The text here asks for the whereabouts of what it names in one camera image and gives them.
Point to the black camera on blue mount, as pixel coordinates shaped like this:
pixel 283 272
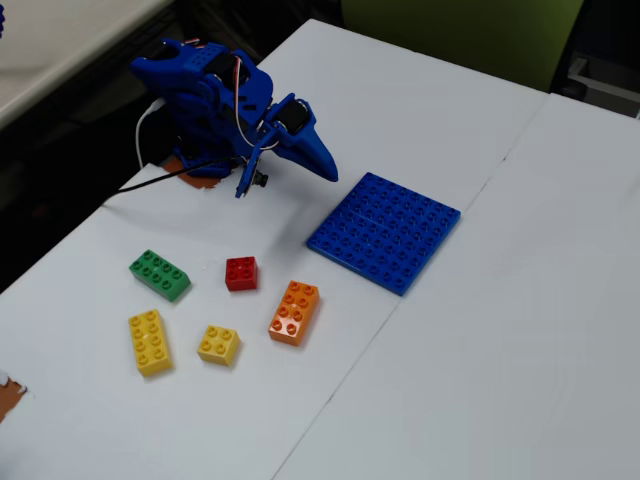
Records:
pixel 248 172

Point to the green chair back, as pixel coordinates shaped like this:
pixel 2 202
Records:
pixel 460 35

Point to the red 2x2 block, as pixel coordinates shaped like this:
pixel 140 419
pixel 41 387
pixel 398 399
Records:
pixel 242 274

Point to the green 2x4 block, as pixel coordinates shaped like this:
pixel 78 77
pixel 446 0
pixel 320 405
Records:
pixel 159 275

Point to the blue 3D-printed robot arm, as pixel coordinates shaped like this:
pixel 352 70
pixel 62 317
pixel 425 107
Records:
pixel 200 100

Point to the yellow 2x4 block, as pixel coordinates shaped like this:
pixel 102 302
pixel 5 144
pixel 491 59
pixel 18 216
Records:
pixel 150 344

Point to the grey metal shelf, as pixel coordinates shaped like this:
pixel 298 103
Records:
pixel 605 82

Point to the orange 2x4 block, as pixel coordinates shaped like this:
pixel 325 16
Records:
pixel 295 314

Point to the white side table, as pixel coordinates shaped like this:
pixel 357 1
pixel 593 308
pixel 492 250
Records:
pixel 55 45

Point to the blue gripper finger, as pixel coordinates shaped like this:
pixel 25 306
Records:
pixel 305 157
pixel 322 150

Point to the blue 8x8 studded plate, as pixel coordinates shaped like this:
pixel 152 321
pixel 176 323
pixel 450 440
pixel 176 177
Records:
pixel 385 232

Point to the yellow 2x2 block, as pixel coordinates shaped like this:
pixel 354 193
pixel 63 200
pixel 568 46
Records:
pixel 218 346

